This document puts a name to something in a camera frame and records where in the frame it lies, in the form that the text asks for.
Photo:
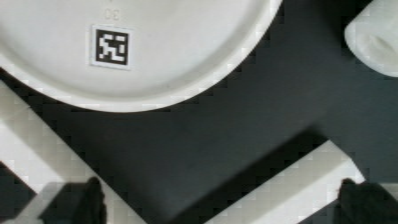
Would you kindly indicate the white cylindrical table leg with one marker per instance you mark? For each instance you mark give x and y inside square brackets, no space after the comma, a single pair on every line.
[372,36]

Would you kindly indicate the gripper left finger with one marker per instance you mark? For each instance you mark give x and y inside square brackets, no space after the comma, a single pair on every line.
[77,206]

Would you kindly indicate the white round table top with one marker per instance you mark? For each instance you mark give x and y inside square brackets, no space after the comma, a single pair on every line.
[125,55]

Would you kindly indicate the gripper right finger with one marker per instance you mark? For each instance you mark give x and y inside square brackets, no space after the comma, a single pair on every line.
[366,204]

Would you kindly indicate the white left fence bar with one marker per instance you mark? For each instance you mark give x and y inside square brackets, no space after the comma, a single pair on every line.
[45,163]

